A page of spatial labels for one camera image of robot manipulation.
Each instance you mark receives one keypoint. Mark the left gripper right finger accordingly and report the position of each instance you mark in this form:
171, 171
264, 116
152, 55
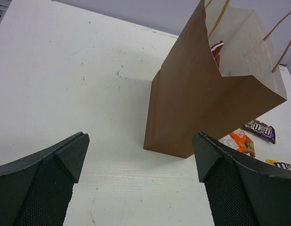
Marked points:
242, 191

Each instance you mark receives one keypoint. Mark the yellow M&M's packet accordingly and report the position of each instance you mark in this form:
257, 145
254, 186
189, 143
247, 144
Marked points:
279, 164

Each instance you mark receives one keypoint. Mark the brown M&M's packet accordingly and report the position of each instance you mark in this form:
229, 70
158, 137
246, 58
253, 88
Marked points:
261, 130

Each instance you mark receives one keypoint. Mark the red Doritos chip bag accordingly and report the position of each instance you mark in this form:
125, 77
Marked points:
215, 49

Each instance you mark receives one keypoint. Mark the brown paper bag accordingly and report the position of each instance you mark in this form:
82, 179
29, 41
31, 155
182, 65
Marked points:
190, 93

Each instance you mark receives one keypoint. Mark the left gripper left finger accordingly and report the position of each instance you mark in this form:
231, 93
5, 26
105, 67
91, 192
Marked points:
36, 190

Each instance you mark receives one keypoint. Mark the orange Reese's packet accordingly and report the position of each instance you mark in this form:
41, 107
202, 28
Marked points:
239, 141

